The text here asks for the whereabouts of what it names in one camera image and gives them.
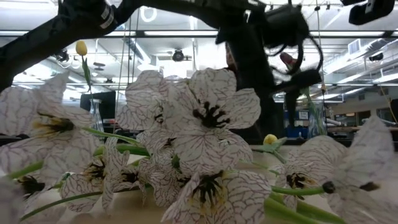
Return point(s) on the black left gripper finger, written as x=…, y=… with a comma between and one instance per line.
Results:
x=292, y=109

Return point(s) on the yellow artificial tulip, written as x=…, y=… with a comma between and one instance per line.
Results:
x=270, y=139
x=81, y=48

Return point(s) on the white artificial flower bunch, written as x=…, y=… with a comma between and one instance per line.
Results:
x=205, y=146

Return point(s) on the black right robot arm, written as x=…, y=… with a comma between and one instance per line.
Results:
x=379, y=12

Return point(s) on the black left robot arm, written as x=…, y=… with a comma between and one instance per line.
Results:
x=46, y=37

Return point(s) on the slim clear glass vase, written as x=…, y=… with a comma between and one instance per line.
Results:
x=320, y=121

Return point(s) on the flared clear glass vase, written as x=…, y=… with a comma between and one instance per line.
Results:
x=96, y=119

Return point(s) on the blue storage bins shelf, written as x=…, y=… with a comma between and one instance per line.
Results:
x=303, y=133

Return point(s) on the wooden workbench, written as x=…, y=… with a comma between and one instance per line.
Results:
x=345, y=128

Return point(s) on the white ceiling air vent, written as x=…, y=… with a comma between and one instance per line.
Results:
x=354, y=47

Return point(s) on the small black ceiling device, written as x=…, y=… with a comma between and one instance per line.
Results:
x=376, y=57

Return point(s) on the black overhead light bar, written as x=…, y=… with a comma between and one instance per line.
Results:
x=140, y=33

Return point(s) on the elongated black ceiling device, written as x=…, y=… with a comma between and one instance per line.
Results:
x=63, y=56

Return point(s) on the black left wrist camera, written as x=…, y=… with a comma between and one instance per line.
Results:
x=286, y=25

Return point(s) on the thin black ceiling rail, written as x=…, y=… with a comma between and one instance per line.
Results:
x=342, y=84

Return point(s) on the silver ventilation duct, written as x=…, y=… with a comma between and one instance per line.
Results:
x=342, y=65
x=136, y=49

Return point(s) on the round black overhead camera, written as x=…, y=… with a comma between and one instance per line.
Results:
x=178, y=56

